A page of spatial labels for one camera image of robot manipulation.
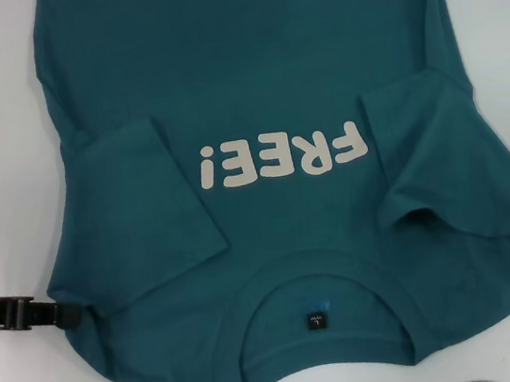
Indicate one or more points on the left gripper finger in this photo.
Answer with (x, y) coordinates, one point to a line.
(58, 314)

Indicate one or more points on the teal blue printed t-shirt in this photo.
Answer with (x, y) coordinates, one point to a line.
(264, 56)

